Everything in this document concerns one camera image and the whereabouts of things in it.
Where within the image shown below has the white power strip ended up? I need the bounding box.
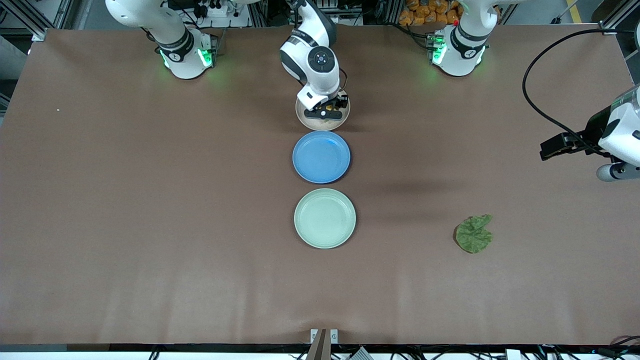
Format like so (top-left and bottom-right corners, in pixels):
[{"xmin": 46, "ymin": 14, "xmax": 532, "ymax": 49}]
[{"xmin": 197, "ymin": 0, "xmax": 236, "ymax": 18}]

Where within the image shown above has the beige round plate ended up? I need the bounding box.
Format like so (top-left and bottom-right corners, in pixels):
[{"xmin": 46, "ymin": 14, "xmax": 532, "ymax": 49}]
[{"xmin": 295, "ymin": 95, "xmax": 351, "ymax": 132}]

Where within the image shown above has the brown table cover sheet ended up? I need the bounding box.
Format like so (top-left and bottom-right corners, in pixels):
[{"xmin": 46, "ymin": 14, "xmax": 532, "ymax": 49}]
[{"xmin": 0, "ymin": 25, "xmax": 640, "ymax": 346}]

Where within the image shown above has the aluminium frame profile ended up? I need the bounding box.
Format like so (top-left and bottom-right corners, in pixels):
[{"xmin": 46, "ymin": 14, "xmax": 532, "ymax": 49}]
[
  {"xmin": 248, "ymin": 0, "xmax": 271, "ymax": 28},
  {"xmin": 7, "ymin": 0, "xmax": 76, "ymax": 42},
  {"xmin": 374, "ymin": 0, "xmax": 401, "ymax": 25},
  {"xmin": 600, "ymin": 0, "xmax": 640, "ymax": 36}
]

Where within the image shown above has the blue round plate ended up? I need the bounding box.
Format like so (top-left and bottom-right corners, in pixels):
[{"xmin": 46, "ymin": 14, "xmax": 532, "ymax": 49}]
[{"xmin": 292, "ymin": 131, "xmax": 351, "ymax": 184}]

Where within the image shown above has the pale green round plate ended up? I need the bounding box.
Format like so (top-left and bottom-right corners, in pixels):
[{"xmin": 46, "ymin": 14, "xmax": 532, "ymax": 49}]
[{"xmin": 294, "ymin": 188, "xmax": 357, "ymax": 250}]

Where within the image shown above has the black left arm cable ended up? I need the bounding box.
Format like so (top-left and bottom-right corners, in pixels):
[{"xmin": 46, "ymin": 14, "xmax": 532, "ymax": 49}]
[{"xmin": 522, "ymin": 28, "xmax": 623, "ymax": 153}]

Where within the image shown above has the green lettuce leaf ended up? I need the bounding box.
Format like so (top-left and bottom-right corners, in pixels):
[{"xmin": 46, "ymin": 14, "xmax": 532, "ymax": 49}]
[{"xmin": 454, "ymin": 214, "xmax": 494, "ymax": 254}]

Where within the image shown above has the camera mounting post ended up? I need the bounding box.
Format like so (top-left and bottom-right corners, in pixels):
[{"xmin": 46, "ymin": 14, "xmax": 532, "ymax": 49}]
[{"xmin": 306, "ymin": 328, "xmax": 339, "ymax": 360}]

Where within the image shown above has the bag of orange items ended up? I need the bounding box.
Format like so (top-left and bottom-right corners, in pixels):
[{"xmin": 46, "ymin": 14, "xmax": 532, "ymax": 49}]
[{"xmin": 398, "ymin": 0, "xmax": 463, "ymax": 27}]

